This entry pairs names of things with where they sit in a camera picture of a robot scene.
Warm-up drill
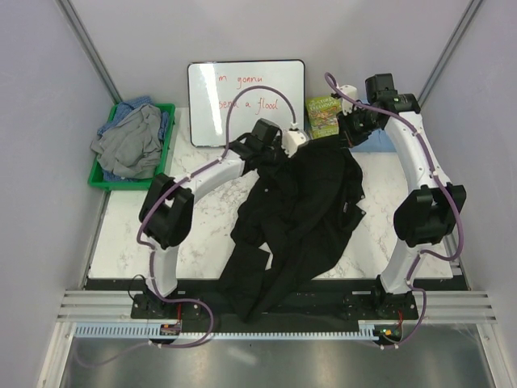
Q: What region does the green plastic bin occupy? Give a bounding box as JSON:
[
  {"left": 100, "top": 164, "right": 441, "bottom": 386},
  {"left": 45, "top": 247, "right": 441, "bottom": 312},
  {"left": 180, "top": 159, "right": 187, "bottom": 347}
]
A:
[{"left": 88, "top": 99, "right": 175, "bottom": 192}]

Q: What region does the green treehouse book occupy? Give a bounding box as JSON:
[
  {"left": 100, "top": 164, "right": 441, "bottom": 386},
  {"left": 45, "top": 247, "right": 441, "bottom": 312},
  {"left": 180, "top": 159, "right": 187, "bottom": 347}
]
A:
[{"left": 305, "top": 96, "right": 342, "bottom": 139}]

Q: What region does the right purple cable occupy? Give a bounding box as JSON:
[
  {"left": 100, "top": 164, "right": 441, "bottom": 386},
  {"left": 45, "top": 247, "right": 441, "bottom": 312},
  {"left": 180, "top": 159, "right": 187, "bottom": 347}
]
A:
[{"left": 323, "top": 71, "right": 465, "bottom": 351}]

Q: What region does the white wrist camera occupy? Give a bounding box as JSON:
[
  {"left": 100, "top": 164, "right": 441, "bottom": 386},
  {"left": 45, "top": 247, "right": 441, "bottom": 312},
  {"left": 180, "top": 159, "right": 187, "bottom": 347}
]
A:
[
  {"left": 338, "top": 85, "right": 358, "bottom": 115},
  {"left": 281, "top": 129, "right": 309, "bottom": 158}
]

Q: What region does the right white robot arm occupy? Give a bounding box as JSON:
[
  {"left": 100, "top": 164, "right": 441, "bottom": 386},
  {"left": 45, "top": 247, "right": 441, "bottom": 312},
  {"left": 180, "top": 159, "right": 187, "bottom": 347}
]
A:
[{"left": 326, "top": 74, "right": 466, "bottom": 318}]

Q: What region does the black long sleeve shirt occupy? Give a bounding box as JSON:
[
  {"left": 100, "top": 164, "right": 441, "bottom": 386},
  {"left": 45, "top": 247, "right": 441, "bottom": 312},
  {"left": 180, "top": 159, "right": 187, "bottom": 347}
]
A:
[{"left": 219, "top": 139, "right": 364, "bottom": 299}]

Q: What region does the blue checked shirt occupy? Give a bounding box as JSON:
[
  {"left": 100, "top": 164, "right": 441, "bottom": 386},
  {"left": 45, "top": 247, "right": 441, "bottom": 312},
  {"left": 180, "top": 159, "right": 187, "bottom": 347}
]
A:
[{"left": 95, "top": 95, "right": 171, "bottom": 182}]

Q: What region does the light blue cable duct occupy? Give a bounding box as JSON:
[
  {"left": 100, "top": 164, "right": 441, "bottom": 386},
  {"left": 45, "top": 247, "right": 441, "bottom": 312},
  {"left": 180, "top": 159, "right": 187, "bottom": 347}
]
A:
[{"left": 74, "top": 320, "right": 400, "bottom": 340}]

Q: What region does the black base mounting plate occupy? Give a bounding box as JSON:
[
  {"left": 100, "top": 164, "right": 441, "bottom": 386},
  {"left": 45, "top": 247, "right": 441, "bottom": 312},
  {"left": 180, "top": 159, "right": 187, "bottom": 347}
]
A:
[{"left": 131, "top": 280, "right": 418, "bottom": 330}]

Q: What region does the folded light blue shirt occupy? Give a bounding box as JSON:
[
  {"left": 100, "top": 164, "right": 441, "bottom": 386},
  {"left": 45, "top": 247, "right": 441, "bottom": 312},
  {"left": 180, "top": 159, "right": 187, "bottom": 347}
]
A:
[{"left": 351, "top": 114, "right": 396, "bottom": 153}]

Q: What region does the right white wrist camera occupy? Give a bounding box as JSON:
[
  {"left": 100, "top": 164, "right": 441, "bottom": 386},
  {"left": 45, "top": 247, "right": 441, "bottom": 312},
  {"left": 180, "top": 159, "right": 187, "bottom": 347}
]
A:
[{"left": 338, "top": 85, "right": 358, "bottom": 115}]

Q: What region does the grey crumpled shirt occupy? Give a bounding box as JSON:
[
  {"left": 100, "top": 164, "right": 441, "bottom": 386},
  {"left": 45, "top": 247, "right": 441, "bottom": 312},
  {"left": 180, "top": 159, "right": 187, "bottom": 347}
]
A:
[{"left": 90, "top": 104, "right": 162, "bottom": 179}]

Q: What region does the white whiteboard with red writing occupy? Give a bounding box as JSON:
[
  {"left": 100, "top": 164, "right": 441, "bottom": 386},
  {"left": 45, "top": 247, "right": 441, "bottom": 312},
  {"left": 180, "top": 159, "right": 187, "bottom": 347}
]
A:
[{"left": 187, "top": 59, "right": 305, "bottom": 147}]

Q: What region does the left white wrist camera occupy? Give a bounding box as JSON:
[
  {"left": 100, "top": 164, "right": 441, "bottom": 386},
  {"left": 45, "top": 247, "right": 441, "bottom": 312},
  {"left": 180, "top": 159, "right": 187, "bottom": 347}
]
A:
[{"left": 281, "top": 129, "right": 309, "bottom": 158}]

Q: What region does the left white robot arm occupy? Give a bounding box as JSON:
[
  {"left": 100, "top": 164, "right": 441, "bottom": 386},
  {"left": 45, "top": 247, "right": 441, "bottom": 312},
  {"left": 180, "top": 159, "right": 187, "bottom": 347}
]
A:
[{"left": 137, "top": 119, "right": 282, "bottom": 318}]

